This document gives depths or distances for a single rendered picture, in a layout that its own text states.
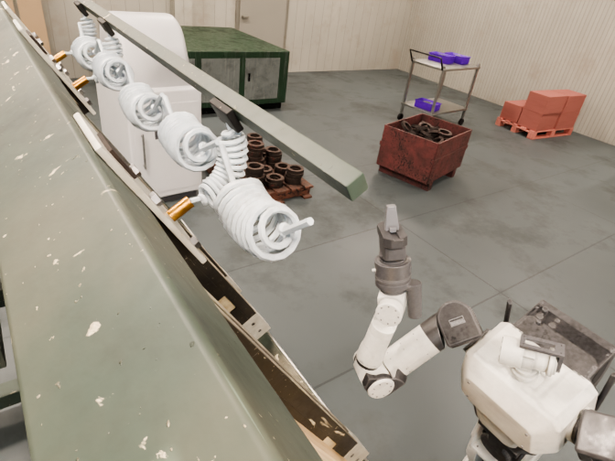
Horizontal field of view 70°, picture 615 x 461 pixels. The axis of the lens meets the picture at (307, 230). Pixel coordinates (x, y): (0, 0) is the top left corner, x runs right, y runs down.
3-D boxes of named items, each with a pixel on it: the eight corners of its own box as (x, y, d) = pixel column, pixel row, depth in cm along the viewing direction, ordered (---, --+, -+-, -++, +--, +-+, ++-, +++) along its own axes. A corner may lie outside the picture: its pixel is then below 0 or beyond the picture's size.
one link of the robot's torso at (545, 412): (507, 341, 143) (521, 272, 118) (614, 423, 120) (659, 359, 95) (441, 399, 134) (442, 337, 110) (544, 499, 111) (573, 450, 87)
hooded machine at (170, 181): (205, 198, 428) (205, 24, 346) (130, 212, 390) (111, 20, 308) (174, 164, 484) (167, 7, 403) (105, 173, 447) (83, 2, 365)
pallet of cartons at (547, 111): (572, 134, 789) (590, 94, 752) (536, 142, 724) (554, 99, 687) (529, 119, 846) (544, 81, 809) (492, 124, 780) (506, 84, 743)
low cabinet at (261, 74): (230, 77, 837) (231, 26, 790) (285, 109, 707) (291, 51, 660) (110, 80, 720) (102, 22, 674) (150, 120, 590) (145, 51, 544)
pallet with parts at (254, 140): (257, 155, 536) (260, 121, 514) (315, 197, 460) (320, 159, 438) (195, 164, 491) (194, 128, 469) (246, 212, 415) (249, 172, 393)
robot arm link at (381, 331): (391, 276, 116) (374, 314, 122) (383, 293, 108) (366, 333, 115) (414, 286, 114) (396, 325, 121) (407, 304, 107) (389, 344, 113)
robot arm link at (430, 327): (423, 324, 132) (460, 296, 129) (442, 349, 128) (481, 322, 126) (417, 324, 121) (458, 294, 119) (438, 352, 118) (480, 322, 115)
